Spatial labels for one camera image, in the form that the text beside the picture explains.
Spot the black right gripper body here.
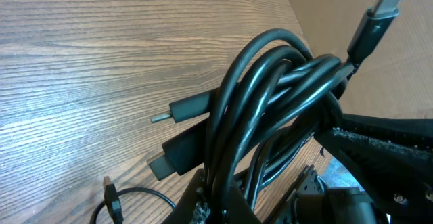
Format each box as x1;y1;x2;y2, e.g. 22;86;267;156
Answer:
264;165;389;224

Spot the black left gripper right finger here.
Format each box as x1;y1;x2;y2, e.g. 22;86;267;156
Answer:
227;183;261;224

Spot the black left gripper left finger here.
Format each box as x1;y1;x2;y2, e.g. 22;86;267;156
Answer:
162;169;210;224

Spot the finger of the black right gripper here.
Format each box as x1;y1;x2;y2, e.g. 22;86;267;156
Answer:
341;114;432;146
315;129;432;217

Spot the thin black USB cable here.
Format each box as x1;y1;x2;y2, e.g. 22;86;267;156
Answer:
89;175;177;224

